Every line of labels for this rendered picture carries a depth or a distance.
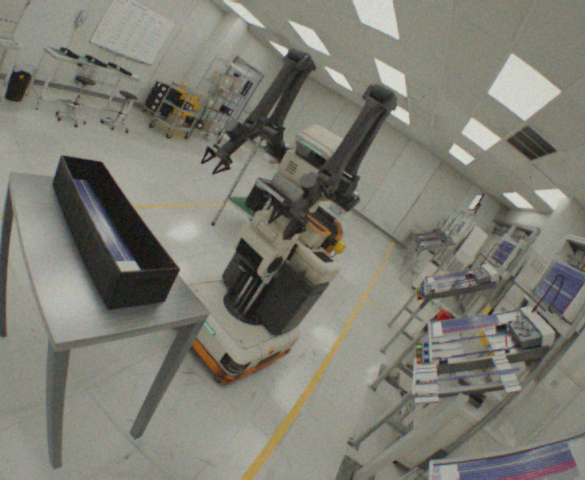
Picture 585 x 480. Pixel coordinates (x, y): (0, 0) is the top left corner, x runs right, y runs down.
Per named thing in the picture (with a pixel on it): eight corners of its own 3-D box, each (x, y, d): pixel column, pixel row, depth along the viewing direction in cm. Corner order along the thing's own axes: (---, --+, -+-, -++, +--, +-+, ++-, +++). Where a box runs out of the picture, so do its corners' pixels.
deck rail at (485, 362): (430, 375, 156) (430, 365, 156) (430, 373, 158) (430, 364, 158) (548, 356, 130) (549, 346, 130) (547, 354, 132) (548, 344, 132)
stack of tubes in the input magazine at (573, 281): (561, 314, 129) (588, 274, 121) (534, 291, 176) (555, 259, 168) (572, 326, 126) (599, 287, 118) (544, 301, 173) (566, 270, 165)
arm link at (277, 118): (323, 62, 130) (307, 55, 134) (306, 52, 119) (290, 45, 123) (279, 147, 149) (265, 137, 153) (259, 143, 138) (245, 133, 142)
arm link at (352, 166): (405, 102, 113) (384, 90, 117) (395, 92, 102) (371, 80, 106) (351, 197, 132) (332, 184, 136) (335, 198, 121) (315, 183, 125)
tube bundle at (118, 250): (144, 291, 76) (148, 281, 75) (121, 294, 70) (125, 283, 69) (84, 189, 96) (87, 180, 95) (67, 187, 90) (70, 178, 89)
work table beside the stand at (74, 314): (74, 320, 139) (113, 183, 115) (141, 437, 111) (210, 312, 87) (-2, 330, 100) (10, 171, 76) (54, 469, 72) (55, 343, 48)
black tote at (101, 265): (165, 301, 79) (181, 268, 76) (108, 310, 64) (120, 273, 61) (93, 188, 103) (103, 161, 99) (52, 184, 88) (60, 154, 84)
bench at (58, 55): (23, 94, 328) (43, 44, 304) (106, 109, 495) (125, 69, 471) (34, 110, 311) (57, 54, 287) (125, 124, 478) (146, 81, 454)
